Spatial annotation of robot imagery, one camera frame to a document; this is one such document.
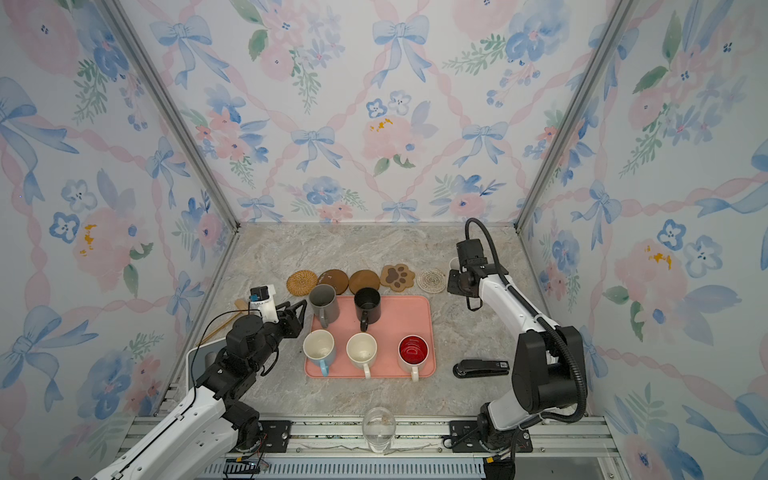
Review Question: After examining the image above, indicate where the clear glass dome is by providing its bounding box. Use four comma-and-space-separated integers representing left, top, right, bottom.
362, 407, 397, 454

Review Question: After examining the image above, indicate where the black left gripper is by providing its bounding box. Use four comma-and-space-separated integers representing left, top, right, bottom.
248, 298, 305, 375

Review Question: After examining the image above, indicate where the grey ceramic mug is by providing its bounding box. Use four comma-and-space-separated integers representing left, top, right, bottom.
308, 284, 340, 329

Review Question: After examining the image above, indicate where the wooden mallet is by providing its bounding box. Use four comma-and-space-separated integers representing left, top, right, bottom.
192, 298, 249, 347

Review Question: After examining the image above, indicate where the pink rectangular tray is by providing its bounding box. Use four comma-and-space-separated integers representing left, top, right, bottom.
329, 295, 437, 379

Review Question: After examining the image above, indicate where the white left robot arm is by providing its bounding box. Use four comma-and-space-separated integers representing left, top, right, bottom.
93, 300, 307, 479

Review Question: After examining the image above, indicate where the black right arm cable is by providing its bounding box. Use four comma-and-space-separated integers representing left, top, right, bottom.
464, 217, 589, 425

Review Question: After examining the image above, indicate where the cork paw print coaster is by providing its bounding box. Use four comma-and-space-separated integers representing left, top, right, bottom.
380, 263, 415, 293

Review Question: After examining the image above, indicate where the aluminium left corner post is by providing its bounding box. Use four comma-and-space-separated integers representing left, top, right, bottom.
95, 0, 240, 232

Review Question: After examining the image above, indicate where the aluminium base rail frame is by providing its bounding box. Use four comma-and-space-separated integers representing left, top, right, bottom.
113, 413, 631, 480

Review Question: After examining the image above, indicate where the aluminium corner post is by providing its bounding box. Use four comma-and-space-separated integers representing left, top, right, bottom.
95, 0, 240, 232
514, 0, 635, 236

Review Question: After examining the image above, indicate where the plain brown wooden coaster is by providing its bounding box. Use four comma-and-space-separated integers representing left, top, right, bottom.
349, 269, 380, 294

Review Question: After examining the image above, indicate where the black ceramic mug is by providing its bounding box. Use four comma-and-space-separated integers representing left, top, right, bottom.
354, 287, 381, 332

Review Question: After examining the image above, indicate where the woven rattan round coaster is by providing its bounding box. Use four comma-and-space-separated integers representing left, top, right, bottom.
286, 270, 318, 297

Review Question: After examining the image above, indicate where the black stapler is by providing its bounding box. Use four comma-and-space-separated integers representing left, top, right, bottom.
453, 359, 511, 379

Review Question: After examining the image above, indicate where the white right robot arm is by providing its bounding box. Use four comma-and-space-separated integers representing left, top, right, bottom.
447, 239, 588, 451

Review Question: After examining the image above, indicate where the cream mug blue handle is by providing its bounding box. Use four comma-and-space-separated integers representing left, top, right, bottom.
303, 329, 336, 377

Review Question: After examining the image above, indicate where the aluminium right corner post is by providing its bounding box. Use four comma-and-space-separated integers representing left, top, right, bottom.
514, 0, 635, 236

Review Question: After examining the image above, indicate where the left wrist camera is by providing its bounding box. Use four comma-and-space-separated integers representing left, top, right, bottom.
248, 284, 278, 323

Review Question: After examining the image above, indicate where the white mug red interior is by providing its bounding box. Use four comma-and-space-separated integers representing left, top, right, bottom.
397, 335, 430, 382

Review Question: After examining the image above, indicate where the multicolour stitched round coaster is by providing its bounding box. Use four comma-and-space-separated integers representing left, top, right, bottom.
416, 269, 448, 294

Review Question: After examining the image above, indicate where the brown wooden coaster white streak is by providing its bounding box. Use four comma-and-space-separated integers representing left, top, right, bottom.
318, 269, 349, 295

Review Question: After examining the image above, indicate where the cream ceramic mug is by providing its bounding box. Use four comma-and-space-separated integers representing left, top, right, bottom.
346, 332, 378, 379

